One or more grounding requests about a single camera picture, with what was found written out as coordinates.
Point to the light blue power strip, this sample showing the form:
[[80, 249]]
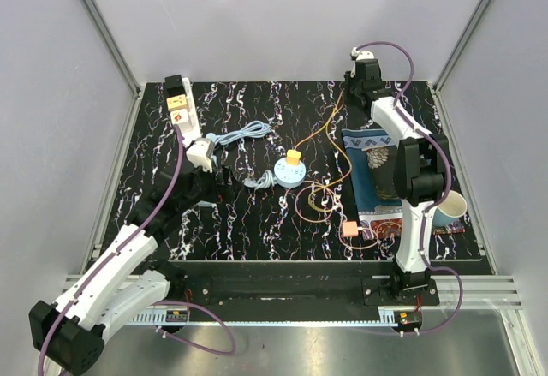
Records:
[[206, 204]]

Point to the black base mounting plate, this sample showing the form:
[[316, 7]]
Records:
[[372, 283]]

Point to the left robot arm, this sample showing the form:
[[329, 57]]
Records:
[[73, 330]]

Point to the beige travel adapter cube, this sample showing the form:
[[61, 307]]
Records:
[[178, 102]]

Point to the aluminium frame post right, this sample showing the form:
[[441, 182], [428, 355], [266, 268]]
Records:
[[478, 15]]

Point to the white paper cup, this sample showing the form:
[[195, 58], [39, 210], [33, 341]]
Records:
[[450, 210]]

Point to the aluminium frame post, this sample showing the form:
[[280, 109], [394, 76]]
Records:
[[478, 15], [109, 42]]

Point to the blue patterned placemat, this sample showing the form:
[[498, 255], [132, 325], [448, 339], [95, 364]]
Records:
[[382, 216]]

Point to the dark floral square plate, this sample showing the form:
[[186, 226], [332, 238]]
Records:
[[381, 162]]

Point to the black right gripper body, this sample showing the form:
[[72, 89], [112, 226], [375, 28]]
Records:
[[349, 86]]

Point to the white multicolour power strip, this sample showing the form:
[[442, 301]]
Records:
[[193, 131]]

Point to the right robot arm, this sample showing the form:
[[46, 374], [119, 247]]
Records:
[[422, 176]]

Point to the yellow USB charger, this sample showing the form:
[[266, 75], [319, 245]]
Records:
[[293, 157]]

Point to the round light blue socket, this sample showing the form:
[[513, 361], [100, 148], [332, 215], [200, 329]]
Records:
[[288, 175]]

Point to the white cube socket adapter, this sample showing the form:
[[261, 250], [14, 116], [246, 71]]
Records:
[[180, 118]]

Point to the aluminium frame post left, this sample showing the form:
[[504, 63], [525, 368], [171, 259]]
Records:
[[109, 42]]

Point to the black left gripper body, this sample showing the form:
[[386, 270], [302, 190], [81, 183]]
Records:
[[205, 188]]

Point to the pink USB charger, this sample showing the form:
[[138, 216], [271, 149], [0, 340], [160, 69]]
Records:
[[350, 229]]

